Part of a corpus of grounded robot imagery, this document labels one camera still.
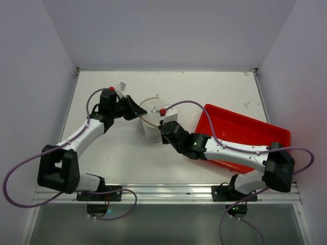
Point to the white mesh laundry bag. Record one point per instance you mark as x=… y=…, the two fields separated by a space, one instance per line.
x=147 y=126

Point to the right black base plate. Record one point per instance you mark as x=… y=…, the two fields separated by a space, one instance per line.
x=219 y=194

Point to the aluminium mounting rail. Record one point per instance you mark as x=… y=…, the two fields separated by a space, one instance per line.
x=195 y=194

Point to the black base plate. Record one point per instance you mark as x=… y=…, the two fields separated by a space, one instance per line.
x=219 y=194
x=105 y=193

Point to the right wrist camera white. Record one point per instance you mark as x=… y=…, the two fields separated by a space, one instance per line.
x=167 y=114

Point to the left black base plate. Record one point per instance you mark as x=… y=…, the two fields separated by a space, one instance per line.
x=105 y=193

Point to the red plastic tray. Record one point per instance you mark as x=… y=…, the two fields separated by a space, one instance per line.
x=238 y=128

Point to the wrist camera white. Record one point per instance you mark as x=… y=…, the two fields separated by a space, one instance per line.
x=167 y=114
x=119 y=89

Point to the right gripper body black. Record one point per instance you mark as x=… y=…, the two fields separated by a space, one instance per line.
x=165 y=130

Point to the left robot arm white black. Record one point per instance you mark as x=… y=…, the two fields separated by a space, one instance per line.
x=59 y=164

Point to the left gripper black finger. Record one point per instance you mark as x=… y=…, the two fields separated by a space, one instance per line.
x=137 y=111
x=130 y=101

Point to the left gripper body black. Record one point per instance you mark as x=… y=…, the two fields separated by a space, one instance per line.
x=122 y=108

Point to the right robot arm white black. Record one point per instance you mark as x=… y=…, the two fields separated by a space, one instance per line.
x=272 y=165

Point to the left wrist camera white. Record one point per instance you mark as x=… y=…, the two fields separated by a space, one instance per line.
x=119 y=89

